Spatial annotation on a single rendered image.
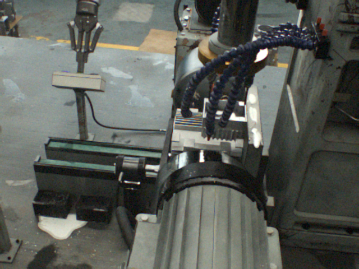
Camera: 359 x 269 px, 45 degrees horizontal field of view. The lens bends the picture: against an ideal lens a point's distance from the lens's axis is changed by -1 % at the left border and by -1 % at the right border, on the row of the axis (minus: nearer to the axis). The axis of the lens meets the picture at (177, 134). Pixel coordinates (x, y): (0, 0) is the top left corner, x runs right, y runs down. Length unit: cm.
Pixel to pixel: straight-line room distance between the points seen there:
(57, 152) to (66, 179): 12
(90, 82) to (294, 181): 75
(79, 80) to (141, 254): 97
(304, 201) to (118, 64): 126
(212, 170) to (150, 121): 110
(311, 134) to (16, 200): 92
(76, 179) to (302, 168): 68
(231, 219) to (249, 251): 5
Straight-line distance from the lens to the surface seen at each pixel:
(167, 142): 127
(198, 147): 121
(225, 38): 109
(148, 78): 205
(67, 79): 152
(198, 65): 142
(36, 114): 184
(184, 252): 59
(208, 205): 64
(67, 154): 146
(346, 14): 94
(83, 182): 138
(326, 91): 101
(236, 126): 120
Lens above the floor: 181
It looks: 37 degrees down
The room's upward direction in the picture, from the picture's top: 4 degrees clockwise
